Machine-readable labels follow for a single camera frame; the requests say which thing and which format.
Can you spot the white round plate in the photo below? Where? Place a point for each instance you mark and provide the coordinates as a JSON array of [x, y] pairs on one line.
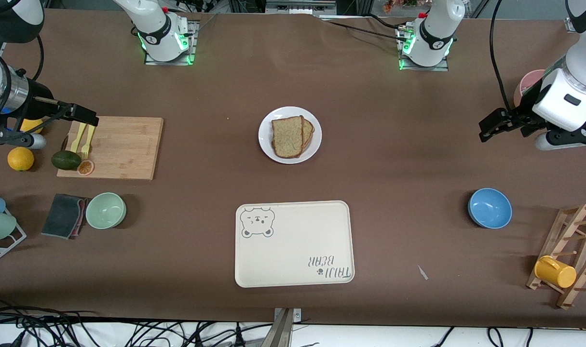
[[266, 140]]

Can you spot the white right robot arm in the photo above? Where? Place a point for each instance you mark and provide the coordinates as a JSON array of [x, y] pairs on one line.
[[153, 29]]

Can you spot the pink cup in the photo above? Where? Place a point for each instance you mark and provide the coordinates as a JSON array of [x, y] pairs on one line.
[[526, 79]]

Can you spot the blue bowl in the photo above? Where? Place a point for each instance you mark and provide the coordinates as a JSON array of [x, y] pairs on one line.
[[489, 208]]

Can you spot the yellow plastic knife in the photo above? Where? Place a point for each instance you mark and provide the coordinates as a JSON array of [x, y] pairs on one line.
[[77, 140]]

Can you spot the toy orange slice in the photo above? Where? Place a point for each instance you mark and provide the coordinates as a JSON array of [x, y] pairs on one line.
[[86, 167]]

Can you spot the aluminium profile bracket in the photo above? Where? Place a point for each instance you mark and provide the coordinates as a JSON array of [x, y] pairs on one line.
[[285, 327]]

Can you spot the yellow lemon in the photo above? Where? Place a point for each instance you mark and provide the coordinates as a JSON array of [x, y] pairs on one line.
[[20, 159], [32, 126]]

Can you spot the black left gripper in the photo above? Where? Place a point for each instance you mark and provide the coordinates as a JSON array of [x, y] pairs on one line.
[[523, 114]]

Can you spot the grey folded cloth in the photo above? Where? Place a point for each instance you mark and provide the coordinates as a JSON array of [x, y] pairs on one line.
[[61, 217]]

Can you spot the mint green bowl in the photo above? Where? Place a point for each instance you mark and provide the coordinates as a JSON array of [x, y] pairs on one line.
[[105, 210]]

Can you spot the small grey paper scrap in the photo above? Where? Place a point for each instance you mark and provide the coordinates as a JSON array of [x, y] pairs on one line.
[[422, 272]]

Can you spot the cream bear print tray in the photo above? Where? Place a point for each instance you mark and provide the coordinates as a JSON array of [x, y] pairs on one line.
[[292, 241]]

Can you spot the white table edge panel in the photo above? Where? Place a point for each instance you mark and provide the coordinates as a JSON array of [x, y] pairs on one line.
[[370, 337]]

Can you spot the wooden peg drying rack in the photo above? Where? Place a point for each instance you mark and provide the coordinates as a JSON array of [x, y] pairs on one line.
[[582, 231]]

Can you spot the yellow plastic fork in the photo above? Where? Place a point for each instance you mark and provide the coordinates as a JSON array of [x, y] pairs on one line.
[[87, 142]]

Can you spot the dark green avocado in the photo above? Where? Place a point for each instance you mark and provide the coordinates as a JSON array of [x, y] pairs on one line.
[[66, 160]]

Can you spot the bamboo cutting board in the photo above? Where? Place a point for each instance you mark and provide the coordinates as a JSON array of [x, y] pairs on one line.
[[124, 149]]

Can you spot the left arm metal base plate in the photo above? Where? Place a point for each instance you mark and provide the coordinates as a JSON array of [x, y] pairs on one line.
[[440, 67]]

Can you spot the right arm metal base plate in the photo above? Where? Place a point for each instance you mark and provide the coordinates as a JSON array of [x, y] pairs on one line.
[[194, 48]]

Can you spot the grey metal equipment frame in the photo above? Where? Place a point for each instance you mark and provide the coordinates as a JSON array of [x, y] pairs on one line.
[[297, 7]]

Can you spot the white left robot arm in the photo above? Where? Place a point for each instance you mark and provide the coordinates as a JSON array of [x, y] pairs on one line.
[[432, 43]]

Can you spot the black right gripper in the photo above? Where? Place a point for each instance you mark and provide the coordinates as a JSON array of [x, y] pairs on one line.
[[38, 96]]

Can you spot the bread slice sandwich lid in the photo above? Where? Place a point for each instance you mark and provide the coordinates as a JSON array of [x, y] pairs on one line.
[[288, 137]]

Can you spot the yellow plastic mug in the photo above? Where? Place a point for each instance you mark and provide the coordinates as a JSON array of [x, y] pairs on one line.
[[555, 272]]

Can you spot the crusty bread slice under egg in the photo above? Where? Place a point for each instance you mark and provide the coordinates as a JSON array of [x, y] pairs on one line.
[[308, 132]]

